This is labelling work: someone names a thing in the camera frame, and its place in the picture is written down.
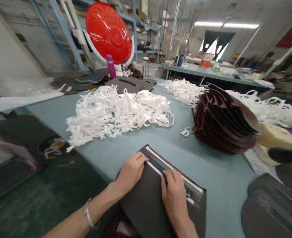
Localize person's left hand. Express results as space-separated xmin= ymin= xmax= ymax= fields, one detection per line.
xmin=115 ymin=151 xmax=149 ymax=193

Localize person's right hand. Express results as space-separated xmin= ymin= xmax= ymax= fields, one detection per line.
xmin=160 ymin=169 xmax=188 ymax=221

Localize dark brown leather panel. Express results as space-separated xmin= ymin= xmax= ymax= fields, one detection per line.
xmin=115 ymin=144 xmax=207 ymax=238

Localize loose white strip loop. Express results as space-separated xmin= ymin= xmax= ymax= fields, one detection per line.
xmin=179 ymin=127 xmax=195 ymax=137

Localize large pile of white strips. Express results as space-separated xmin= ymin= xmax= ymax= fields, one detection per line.
xmin=65 ymin=85 xmax=175 ymax=153

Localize person's body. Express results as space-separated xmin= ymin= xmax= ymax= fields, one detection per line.
xmin=99 ymin=203 xmax=139 ymax=238

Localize stack of grey leather panels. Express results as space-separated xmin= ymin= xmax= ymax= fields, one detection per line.
xmin=108 ymin=76 xmax=158 ymax=95

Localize stack of dark brown leather pieces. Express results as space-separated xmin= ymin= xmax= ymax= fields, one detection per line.
xmin=192 ymin=83 xmax=261 ymax=155

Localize small pile of white strips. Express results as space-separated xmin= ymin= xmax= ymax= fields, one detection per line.
xmin=158 ymin=78 xmax=207 ymax=106

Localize white plastic container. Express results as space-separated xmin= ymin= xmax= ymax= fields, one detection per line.
xmin=148 ymin=63 xmax=160 ymax=78

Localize white cup with print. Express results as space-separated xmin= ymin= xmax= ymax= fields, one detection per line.
xmin=114 ymin=63 xmax=128 ymax=77

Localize clear plastic bottle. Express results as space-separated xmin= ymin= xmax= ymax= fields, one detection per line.
xmin=142 ymin=56 xmax=150 ymax=77

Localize magenta thermos bottle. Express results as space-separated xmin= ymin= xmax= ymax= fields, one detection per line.
xmin=105 ymin=54 xmax=117 ymax=78

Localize dark grey fabric panels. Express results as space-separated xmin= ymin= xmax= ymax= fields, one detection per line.
xmin=241 ymin=163 xmax=292 ymax=238

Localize work table with clutter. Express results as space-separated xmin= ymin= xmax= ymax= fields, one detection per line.
xmin=160 ymin=51 xmax=275 ymax=90

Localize cream foam block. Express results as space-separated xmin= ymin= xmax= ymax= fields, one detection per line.
xmin=255 ymin=123 xmax=292 ymax=166

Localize orange and white box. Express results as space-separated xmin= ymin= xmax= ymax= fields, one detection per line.
xmin=200 ymin=52 xmax=215 ymax=68

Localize long pile of white strips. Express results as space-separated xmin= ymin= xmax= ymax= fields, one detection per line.
xmin=226 ymin=90 xmax=292 ymax=131

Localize red round plastic basin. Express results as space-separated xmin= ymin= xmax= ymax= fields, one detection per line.
xmin=85 ymin=1 xmax=133 ymax=66

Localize white plastic sheet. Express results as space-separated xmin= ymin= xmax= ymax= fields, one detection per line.
xmin=0 ymin=76 xmax=65 ymax=114

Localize blue metal shelf rack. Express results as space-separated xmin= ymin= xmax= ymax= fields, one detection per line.
xmin=29 ymin=0 xmax=166 ymax=72

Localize red wall banner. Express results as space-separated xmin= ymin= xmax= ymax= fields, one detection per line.
xmin=274 ymin=23 xmax=292 ymax=49

